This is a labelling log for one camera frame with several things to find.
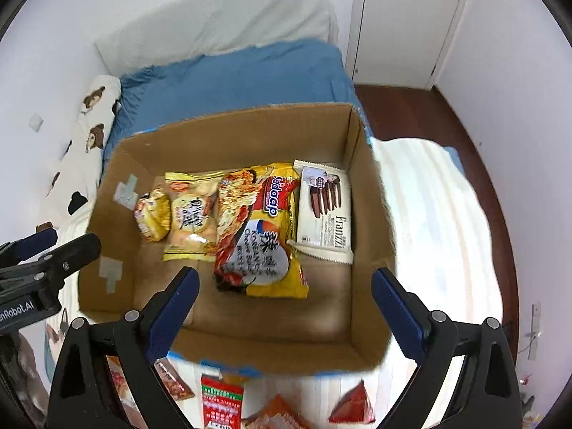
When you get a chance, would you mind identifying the orange white snack packet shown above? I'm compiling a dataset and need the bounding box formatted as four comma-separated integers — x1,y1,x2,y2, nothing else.
106,356,140,417

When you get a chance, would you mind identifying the yellow instant noodle packet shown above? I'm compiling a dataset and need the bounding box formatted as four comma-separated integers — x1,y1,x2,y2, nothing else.
213,162,310,299

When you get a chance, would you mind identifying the white chocolate biscuit packet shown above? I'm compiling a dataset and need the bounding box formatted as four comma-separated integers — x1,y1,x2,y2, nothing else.
286,159,355,264

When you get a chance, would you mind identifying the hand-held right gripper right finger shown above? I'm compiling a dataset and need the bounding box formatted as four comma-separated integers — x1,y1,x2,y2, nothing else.
371,267,523,429

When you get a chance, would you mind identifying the white door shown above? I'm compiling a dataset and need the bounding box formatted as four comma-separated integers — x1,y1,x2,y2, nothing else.
346,0,474,91

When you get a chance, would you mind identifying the small yellow snack packet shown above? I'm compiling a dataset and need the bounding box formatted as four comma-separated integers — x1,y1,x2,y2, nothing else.
135,189,173,243

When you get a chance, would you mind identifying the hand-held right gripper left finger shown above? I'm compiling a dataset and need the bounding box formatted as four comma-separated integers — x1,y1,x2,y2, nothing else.
47,267,200,429

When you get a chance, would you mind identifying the red green snack packet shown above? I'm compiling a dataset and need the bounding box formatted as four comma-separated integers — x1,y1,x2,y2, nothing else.
200,374,245,429

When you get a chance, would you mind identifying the white duvet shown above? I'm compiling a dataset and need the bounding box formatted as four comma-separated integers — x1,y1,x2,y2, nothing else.
94,0,340,77

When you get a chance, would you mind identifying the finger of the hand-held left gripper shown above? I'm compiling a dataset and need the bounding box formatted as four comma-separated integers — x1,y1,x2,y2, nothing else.
0,233,103,287
0,227,59,270

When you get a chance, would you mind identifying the yellow rice cracker packet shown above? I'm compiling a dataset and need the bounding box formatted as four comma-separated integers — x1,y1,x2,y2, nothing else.
162,171,224,263

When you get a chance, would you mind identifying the cartoon printed cloth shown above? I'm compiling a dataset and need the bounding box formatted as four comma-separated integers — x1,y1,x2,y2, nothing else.
45,308,73,367

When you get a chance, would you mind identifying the wall socket with cable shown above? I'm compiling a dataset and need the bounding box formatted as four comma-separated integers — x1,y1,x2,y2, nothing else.
518,302,543,360

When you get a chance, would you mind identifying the red triangular snack packet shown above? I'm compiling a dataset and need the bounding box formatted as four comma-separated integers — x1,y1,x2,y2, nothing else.
328,381,376,424

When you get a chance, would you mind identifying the brown red snack packet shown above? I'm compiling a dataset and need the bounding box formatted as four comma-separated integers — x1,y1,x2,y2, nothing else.
154,357,196,401

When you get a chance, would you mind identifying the cardboard box with blue print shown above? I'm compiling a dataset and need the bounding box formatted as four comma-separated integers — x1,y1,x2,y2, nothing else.
77,103,398,378

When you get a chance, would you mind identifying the bear print pillow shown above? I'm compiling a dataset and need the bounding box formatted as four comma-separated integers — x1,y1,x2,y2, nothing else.
40,75,122,228

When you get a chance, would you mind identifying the blue blanket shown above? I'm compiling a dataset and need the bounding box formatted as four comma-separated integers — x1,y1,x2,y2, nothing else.
102,38,371,175

